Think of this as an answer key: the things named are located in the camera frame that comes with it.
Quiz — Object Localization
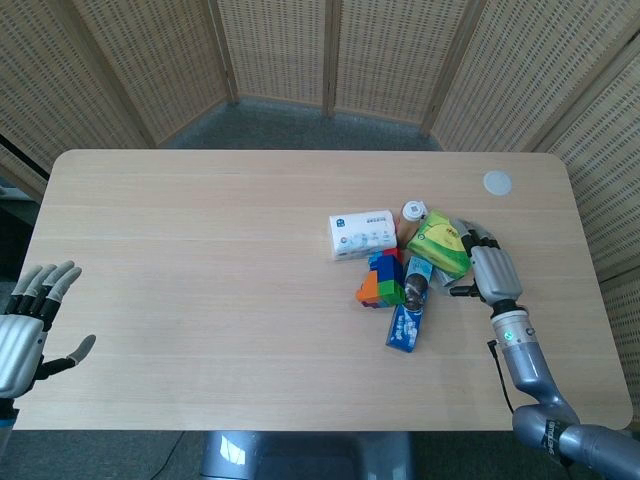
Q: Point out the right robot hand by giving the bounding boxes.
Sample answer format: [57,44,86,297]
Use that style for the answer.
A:
[449,217,524,305]

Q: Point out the white tissue pack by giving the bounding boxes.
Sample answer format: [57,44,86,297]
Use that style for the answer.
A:
[327,208,402,263]

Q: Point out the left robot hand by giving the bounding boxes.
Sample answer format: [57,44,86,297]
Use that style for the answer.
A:
[0,260,97,400]

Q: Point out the grey round table grommet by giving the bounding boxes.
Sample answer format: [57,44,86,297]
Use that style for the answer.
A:
[482,170,514,196]

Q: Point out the green yellow tissue pack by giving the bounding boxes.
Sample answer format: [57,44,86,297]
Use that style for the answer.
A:
[405,209,475,281]

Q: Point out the wicker folding screen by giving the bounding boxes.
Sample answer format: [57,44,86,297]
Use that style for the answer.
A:
[0,0,640,401]

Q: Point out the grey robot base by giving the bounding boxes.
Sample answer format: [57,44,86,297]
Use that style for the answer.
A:
[200,430,414,480]

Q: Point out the colourful block puzzle cube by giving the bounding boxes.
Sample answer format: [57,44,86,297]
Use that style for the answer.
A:
[354,246,406,310]

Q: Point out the blue Oreo cookie box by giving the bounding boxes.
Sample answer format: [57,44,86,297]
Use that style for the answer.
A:
[384,255,434,354]

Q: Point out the brown bottle with white cap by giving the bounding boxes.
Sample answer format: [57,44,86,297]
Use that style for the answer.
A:
[397,199,429,245]

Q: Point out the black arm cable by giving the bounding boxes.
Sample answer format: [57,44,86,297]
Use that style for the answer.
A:
[486,339,515,414]

